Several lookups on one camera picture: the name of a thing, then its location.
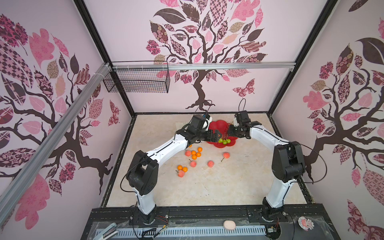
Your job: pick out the aluminium rail back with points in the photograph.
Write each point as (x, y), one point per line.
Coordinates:
(212, 66)

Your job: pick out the pink round sticker toy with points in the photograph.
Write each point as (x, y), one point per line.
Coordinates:
(306, 224)

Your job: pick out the black wire basket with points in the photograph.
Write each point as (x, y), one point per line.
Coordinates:
(138, 77)

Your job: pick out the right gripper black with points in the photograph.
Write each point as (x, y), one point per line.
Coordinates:
(230, 131)

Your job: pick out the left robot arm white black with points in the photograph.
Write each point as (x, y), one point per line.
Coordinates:
(144, 169)

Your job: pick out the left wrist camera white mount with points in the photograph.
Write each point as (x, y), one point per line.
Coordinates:
(207, 119)

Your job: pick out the pink fake peach middle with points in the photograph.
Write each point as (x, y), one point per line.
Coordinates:
(193, 163)

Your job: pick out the aluminium rail left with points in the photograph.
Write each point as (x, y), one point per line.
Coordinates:
(16, 189)

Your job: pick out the red flower-shaped fruit bowl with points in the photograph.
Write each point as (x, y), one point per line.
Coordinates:
(221, 126)

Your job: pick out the white slotted cable duct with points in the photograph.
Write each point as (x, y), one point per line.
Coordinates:
(175, 233)

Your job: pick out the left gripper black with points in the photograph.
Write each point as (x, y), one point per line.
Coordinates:
(209, 137)

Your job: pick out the aluminium rail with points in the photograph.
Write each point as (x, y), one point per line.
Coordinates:
(212, 66)
(16, 189)

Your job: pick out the pink fake peach centre right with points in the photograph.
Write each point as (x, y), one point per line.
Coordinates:
(210, 164)

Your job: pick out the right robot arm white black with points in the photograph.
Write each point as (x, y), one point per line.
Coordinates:
(288, 162)

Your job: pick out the white stapler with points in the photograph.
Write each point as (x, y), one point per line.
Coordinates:
(108, 233)

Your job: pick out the pink fake peach far right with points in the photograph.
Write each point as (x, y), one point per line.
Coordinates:
(226, 155)

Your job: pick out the pink fake peach bottom left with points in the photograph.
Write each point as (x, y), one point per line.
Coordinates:
(181, 173)

